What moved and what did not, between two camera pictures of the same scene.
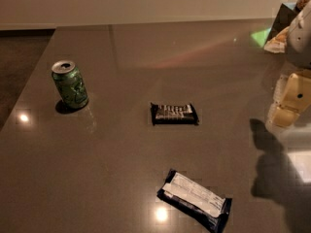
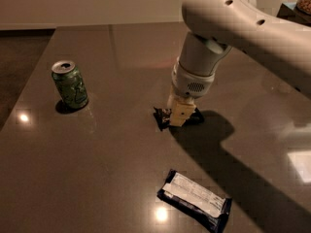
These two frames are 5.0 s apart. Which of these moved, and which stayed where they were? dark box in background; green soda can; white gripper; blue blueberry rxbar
Moved: white gripper
Stayed: blue blueberry rxbar; dark box in background; green soda can
